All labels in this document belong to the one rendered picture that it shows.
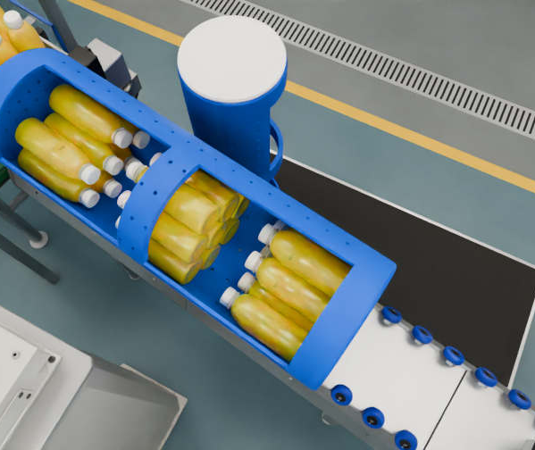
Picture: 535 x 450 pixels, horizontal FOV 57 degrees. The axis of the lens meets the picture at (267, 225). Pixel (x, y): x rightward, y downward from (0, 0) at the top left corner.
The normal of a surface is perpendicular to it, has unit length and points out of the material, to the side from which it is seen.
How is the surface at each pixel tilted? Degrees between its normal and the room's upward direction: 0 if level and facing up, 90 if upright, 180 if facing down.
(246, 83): 0
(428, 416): 0
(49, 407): 0
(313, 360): 51
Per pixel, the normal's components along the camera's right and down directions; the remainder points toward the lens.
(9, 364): -0.04, -0.39
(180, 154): 0.19, -0.62
